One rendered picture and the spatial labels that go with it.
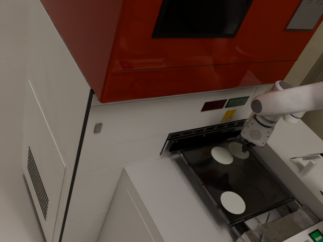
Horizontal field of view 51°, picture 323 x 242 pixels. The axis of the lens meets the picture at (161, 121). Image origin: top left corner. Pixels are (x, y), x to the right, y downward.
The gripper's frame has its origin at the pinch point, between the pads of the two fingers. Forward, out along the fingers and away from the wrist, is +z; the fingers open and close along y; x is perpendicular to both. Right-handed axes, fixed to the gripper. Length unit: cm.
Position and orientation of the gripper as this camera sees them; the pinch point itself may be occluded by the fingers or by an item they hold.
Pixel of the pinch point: (246, 147)
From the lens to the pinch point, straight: 141.9
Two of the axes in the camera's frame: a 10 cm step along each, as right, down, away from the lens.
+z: -3.0, 7.2, 6.3
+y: 8.6, 4.8, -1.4
